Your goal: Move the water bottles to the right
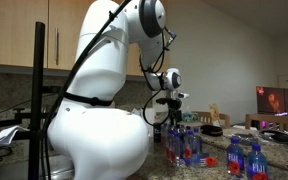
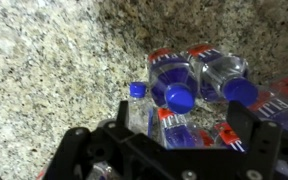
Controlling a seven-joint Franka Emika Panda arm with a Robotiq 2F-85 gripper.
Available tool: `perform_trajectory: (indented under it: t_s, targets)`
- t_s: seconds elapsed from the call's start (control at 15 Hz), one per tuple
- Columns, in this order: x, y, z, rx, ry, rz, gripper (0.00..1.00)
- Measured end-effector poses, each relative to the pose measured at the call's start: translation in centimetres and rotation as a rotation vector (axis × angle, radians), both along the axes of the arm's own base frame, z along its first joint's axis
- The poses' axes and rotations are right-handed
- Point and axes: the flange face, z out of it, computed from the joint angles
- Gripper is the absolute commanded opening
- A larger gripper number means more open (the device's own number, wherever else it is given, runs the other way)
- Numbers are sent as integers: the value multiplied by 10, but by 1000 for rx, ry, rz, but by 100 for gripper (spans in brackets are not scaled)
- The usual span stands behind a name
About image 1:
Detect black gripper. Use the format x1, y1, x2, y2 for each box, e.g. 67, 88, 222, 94
155, 97, 183, 128

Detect colourful tissue box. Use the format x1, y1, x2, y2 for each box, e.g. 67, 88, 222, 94
181, 112, 200, 123

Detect black can white label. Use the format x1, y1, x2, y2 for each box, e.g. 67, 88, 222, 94
152, 122, 163, 144

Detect black glasses case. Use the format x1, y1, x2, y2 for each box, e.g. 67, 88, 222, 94
200, 124, 224, 137

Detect white paper bag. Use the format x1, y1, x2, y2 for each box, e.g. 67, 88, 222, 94
130, 107, 158, 138

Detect brown paper bag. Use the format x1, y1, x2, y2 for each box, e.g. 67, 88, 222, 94
208, 103, 221, 126

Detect wooden chair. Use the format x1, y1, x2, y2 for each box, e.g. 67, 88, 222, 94
197, 111, 232, 129
244, 113, 288, 134

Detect television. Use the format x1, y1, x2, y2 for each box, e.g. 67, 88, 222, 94
255, 85, 288, 118

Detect white paper note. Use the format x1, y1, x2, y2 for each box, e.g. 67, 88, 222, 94
0, 124, 30, 146

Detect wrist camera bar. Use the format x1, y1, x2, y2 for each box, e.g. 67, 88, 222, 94
176, 91, 190, 100

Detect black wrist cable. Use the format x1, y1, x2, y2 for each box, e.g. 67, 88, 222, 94
138, 26, 178, 127

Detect black cable strap band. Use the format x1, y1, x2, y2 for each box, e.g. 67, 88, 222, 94
63, 91, 114, 108

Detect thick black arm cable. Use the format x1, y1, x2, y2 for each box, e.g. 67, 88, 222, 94
40, 0, 132, 180

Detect metal cabinet handle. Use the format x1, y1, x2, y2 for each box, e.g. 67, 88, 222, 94
54, 27, 60, 63

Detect black camera stand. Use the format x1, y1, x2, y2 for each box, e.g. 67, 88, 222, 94
0, 21, 59, 180

